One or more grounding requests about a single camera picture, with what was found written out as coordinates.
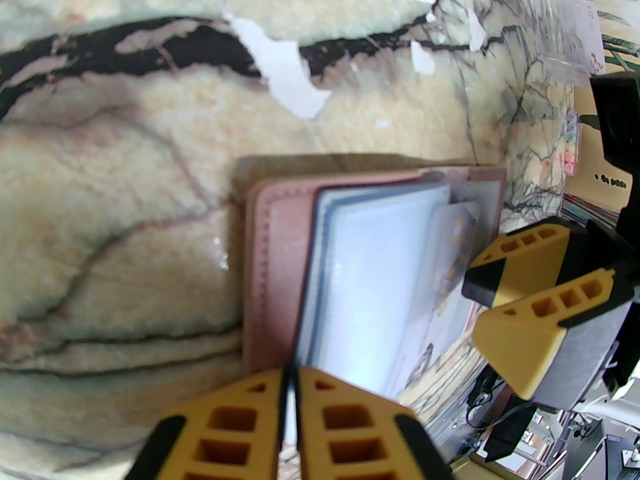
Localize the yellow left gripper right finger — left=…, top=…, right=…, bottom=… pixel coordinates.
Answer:
left=294, top=365, right=455, bottom=480

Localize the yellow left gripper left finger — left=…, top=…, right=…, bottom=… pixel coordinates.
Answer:
left=124, top=367, right=292, bottom=480

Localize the pink leather card holder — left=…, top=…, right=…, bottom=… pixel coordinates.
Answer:
left=242, top=165, right=507, bottom=404

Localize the white card with gold print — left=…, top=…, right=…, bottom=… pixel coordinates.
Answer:
left=392, top=199, right=483, bottom=401

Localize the rainbow coloured flat box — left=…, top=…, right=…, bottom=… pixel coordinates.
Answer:
left=562, top=108, right=585, bottom=176

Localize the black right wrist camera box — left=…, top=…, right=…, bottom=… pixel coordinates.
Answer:
left=589, top=72, right=640, bottom=169

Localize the clear plastic card box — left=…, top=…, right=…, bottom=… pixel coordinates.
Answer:
left=517, top=0, right=607, bottom=76

